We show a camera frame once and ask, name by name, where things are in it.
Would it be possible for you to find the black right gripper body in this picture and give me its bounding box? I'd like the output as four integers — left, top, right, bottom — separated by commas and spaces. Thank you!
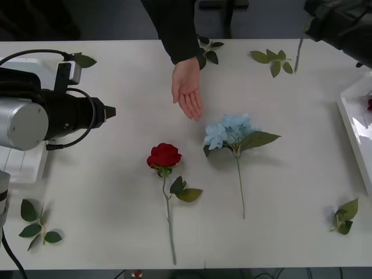
303, 0, 335, 42

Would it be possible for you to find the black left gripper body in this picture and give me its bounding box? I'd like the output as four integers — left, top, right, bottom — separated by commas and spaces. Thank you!
77, 96, 106, 132

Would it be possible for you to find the flower with green stem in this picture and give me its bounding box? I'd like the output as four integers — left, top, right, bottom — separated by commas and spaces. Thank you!
294, 15, 316, 74

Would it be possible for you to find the person's forearm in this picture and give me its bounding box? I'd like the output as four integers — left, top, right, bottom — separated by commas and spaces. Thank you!
140, 0, 206, 66

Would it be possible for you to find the person's hand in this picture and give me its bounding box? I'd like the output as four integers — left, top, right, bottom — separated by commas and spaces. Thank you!
171, 56, 203, 121

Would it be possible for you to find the loose green leaf twig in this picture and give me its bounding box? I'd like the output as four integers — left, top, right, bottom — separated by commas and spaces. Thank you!
328, 198, 360, 236
196, 34, 226, 71
249, 49, 294, 79
71, 52, 98, 70
18, 198, 63, 252

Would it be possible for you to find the red rose with green stem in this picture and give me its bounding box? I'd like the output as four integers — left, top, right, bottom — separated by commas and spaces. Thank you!
146, 142, 203, 266

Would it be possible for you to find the shallow white box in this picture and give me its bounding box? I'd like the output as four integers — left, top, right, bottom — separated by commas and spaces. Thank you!
0, 57, 49, 184
336, 68, 372, 197

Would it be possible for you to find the black desk leg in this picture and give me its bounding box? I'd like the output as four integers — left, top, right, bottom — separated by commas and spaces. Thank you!
224, 0, 235, 40

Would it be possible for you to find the pale blue flower with stem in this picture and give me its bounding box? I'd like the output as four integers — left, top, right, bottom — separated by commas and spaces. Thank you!
202, 113, 282, 220

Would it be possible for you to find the pale grey left wrist camera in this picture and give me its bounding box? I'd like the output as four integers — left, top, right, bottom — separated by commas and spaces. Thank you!
53, 59, 83, 94

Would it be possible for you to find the black camera cable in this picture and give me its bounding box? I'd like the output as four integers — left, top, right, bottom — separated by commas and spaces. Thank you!
0, 49, 72, 66
45, 87, 101, 152

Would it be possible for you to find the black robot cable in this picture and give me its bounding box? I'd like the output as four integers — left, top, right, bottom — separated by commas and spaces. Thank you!
0, 225, 28, 279

